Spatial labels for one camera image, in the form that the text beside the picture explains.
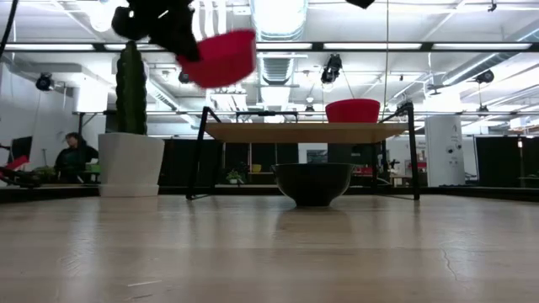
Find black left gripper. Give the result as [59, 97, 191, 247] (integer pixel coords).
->
[111, 0, 203, 64]

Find red mini bowl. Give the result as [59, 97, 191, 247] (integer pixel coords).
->
[176, 28, 258, 90]
[324, 98, 382, 124]

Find black bowl orange patterned inside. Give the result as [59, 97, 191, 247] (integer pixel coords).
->
[271, 162, 356, 208]

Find white LED light bar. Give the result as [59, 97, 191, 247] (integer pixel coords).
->
[432, 42, 533, 51]
[104, 43, 152, 51]
[323, 42, 423, 51]
[3, 43, 96, 52]
[255, 42, 313, 51]

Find tall green cactus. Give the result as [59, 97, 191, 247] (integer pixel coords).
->
[115, 40, 148, 136]

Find white plant pot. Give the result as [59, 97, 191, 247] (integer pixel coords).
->
[98, 132, 166, 199]

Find small green potted plant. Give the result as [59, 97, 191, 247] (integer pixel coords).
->
[225, 168, 245, 186]

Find wooden shelf table black legs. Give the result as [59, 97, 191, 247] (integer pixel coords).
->
[185, 102, 422, 202]

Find person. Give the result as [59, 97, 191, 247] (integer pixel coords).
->
[53, 131, 100, 184]

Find white pillar cabinet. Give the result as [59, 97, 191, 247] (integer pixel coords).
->
[424, 114, 467, 188]

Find red and black device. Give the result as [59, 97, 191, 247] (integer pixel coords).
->
[0, 145, 44, 189]

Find black partition panel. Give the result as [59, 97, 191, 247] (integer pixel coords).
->
[474, 135, 539, 189]

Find thin hanging cable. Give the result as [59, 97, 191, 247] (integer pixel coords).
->
[381, 0, 391, 124]

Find black aluminium frame beam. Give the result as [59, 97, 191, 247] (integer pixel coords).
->
[0, 40, 539, 54]

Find silver ventilation duct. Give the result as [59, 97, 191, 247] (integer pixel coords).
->
[248, 0, 311, 42]

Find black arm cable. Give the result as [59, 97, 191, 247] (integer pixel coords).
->
[0, 0, 20, 58]

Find black table border rail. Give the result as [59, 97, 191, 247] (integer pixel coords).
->
[0, 183, 539, 204]

